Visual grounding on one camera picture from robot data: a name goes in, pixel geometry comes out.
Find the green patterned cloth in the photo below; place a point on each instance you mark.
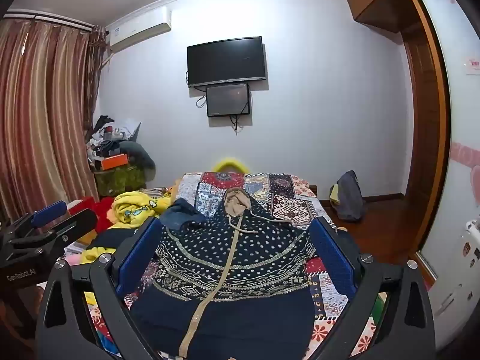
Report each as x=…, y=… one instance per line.
x=120, y=180

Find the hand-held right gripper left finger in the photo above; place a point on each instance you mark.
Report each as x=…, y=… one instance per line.
x=140, y=255

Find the white wall air conditioner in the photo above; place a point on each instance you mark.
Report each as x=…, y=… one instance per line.
x=140, y=32

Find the grey backpack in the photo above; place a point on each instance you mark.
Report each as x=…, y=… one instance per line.
x=350, y=198

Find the large black wall television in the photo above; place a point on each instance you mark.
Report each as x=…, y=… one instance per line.
x=227, y=60

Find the brown wooden door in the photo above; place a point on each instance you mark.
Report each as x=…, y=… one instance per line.
x=423, y=120

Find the navy patterned hooded jacket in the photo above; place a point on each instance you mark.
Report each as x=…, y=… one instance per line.
x=243, y=243

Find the yellow cartoon print blanket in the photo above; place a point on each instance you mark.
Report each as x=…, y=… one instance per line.
x=131, y=206

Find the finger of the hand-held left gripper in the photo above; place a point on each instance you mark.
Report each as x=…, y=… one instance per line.
x=77, y=221
x=48, y=212

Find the dark grey cushion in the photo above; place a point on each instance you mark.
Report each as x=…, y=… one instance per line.
x=140, y=155

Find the white door with stickers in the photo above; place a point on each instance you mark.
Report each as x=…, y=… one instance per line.
x=459, y=120

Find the pile of mixed clutter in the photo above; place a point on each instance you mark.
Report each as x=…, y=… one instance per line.
x=103, y=135

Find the orange box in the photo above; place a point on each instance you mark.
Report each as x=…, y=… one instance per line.
x=115, y=162

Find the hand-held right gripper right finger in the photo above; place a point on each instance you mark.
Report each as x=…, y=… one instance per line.
x=332, y=255

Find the striped brown curtain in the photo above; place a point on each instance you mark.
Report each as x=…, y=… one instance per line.
x=41, y=112

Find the yellow curved cushion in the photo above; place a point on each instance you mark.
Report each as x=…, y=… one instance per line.
x=228, y=164

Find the patchwork printed bed sheet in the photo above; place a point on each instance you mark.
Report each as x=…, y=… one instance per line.
x=285, y=195

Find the red cloth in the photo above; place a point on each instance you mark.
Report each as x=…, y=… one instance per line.
x=101, y=213

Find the small black wall monitor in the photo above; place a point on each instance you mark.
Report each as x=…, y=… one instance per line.
x=227, y=99

